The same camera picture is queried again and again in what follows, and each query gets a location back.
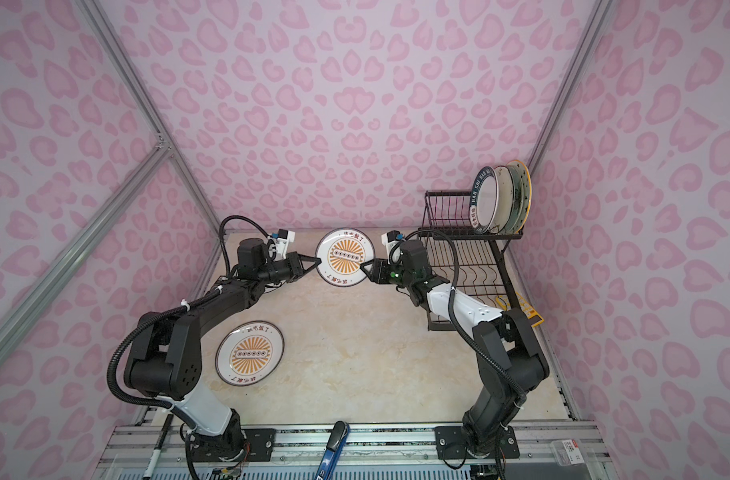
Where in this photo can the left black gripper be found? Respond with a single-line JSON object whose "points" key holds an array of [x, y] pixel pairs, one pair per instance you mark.
{"points": [[293, 262]]}

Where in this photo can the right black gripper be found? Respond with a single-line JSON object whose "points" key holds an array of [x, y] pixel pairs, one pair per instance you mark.
{"points": [[380, 269]]}

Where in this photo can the small orange sunburst plate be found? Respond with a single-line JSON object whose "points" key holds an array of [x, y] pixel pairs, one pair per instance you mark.
{"points": [[342, 252]]}

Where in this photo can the green rim lettered plate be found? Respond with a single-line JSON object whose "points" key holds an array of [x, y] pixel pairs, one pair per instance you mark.
{"points": [[484, 200]]}

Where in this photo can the cream floral branch plate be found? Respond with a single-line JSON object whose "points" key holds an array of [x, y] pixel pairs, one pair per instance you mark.
{"points": [[505, 198]]}

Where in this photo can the star and cat plate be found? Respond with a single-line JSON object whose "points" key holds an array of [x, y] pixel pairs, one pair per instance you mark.
{"points": [[526, 193]]}

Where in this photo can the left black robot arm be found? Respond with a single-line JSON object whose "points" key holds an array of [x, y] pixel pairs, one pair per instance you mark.
{"points": [[159, 363]]}

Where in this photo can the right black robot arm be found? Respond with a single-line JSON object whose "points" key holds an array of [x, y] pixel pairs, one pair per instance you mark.
{"points": [[510, 359]]}

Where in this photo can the yellow black object behind rack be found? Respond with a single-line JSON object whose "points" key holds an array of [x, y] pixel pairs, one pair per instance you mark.
{"points": [[527, 312]]}

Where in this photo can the large orange sunburst plate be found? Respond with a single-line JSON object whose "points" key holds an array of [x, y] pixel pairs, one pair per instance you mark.
{"points": [[249, 353]]}

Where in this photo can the black marker pen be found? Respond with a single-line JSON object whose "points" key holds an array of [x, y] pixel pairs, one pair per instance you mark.
{"points": [[158, 446]]}

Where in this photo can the white label with red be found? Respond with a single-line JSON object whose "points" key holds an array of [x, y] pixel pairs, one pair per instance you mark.
{"points": [[567, 452]]}

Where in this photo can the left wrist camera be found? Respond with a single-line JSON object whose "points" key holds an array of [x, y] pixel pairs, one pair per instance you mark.
{"points": [[279, 244]]}

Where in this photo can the black wire dish rack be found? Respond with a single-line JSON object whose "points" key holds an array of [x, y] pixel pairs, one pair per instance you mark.
{"points": [[467, 264]]}

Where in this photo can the blue handled tool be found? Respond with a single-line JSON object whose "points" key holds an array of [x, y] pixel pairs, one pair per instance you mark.
{"points": [[333, 449]]}

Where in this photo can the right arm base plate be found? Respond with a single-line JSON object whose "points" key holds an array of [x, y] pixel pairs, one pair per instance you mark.
{"points": [[459, 443]]}

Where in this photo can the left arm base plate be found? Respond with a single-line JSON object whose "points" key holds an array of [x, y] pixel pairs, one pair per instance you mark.
{"points": [[257, 446]]}

